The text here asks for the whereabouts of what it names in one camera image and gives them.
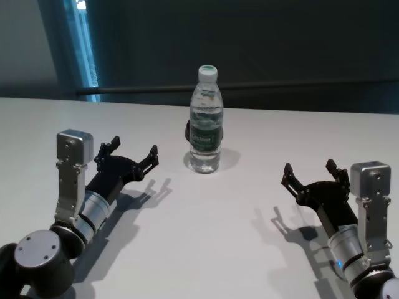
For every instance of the clear plastic water bottle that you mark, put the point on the clear plastic water bottle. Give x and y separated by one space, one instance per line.
205 140

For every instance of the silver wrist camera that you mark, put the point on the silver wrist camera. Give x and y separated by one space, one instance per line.
73 165
372 193

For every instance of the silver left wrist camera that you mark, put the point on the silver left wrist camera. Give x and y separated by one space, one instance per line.
73 165

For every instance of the blue-lit window strip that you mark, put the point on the blue-lit window strip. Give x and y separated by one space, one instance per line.
84 53

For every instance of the grey metal handrail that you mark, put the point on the grey metal handrail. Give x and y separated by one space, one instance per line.
140 90

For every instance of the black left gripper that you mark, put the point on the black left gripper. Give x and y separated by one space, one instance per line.
115 171

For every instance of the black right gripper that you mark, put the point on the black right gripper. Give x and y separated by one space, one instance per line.
330 202

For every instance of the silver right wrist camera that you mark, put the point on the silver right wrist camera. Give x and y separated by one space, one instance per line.
372 193

